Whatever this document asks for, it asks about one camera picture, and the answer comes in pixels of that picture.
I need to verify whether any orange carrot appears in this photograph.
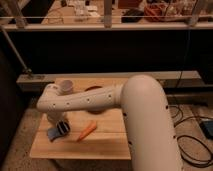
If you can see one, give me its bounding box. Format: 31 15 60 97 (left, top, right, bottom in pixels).
77 121 97 141

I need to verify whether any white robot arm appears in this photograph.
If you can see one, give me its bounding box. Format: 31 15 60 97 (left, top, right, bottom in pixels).
37 75 184 171

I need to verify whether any wooden railing frame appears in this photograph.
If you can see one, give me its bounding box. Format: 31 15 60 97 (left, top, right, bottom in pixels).
0 0 213 31

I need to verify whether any wooden board table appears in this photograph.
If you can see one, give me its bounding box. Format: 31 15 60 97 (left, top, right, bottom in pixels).
29 77 133 161

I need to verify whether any black floor cable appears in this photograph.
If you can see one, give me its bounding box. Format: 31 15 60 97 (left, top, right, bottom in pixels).
168 105 213 169

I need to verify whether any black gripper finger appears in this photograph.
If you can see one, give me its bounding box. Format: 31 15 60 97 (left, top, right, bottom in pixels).
57 123 64 135
63 122 70 132

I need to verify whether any red bowl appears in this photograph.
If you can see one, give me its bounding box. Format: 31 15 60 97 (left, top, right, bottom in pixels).
83 85 107 115

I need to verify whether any dark power adapter box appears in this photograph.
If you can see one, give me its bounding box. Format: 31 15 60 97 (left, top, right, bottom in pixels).
200 121 213 140

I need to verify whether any metal diagonal pole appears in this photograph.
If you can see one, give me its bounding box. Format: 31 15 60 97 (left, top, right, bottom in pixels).
0 26 33 78

